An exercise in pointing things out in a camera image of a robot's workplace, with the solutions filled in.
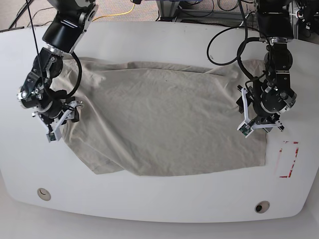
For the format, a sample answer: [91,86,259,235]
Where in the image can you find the left round table grommet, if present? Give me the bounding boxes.
[37,188,51,201]

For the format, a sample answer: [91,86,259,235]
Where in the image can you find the aluminium frame rail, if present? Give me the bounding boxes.
[157,0,300,39]

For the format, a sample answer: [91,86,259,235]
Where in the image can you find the black coiled cables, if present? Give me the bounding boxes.
[206,0,267,80]

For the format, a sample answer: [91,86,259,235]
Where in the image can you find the round table grommet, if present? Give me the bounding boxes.
[255,201,270,214]
[37,188,51,201]

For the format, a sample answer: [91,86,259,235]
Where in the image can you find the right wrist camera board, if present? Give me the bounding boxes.
[46,132,62,142]

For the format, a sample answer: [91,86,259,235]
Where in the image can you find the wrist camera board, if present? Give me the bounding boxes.
[237,122,254,138]
[46,132,62,142]

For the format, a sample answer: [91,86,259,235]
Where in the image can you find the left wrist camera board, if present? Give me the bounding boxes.
[237,122,254,138]

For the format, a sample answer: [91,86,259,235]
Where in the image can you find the yellow cable on floor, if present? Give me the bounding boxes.
[91,2,136,22]

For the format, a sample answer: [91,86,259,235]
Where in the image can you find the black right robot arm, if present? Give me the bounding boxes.
[17,0,98,142]

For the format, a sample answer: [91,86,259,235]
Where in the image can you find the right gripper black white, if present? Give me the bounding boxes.
[31,99,84,134]

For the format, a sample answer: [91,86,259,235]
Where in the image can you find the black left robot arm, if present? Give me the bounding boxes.
[237,0,297,136]

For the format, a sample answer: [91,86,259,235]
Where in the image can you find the beige grey t-shirt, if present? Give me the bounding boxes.
[62,58,267,176]

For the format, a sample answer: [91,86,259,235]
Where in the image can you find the red tape rectangle marking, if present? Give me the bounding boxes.
[276,141,301,178]

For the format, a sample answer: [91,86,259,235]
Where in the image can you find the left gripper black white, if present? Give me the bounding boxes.
[236,85,285,132]

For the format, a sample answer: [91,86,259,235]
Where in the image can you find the right round table grommet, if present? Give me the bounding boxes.
[255,201,270,214]

